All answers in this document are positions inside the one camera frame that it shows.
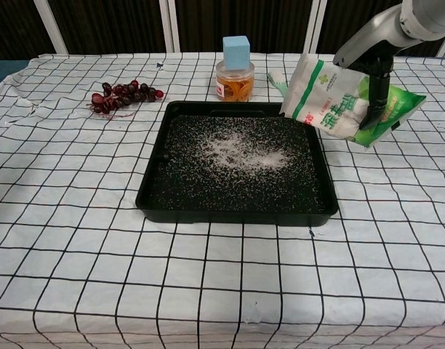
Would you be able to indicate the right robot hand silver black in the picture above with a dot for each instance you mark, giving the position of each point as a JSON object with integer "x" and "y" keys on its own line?
{"x": 368, "y": 36}

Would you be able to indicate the white green packet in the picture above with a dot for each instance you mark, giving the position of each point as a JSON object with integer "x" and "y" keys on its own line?
{"x": 317, "y": 94}

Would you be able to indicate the black baking tray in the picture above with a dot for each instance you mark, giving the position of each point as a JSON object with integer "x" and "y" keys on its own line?
{"x": 237, "y": 196}

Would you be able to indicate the green white brush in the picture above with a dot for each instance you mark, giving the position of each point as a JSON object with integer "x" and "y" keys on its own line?
{"x": 278, "y": 81}

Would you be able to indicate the blue foam cube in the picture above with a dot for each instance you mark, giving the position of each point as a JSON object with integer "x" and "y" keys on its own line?
{"x": 236, "y": 51}

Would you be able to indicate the clear jar with rubber bands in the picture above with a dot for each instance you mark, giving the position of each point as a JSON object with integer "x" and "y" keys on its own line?
{"x": 233, "y": 87}

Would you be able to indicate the red grape bunch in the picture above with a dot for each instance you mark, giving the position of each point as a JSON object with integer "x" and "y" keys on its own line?
{"x": 124, "y": 92}

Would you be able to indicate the white checkered tablecloth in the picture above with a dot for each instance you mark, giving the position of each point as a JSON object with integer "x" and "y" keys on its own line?
{"x": 80, "y": 218}

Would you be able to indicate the black folding screen white frame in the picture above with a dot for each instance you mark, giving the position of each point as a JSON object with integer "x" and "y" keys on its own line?
{"x": 117, "y": 22}

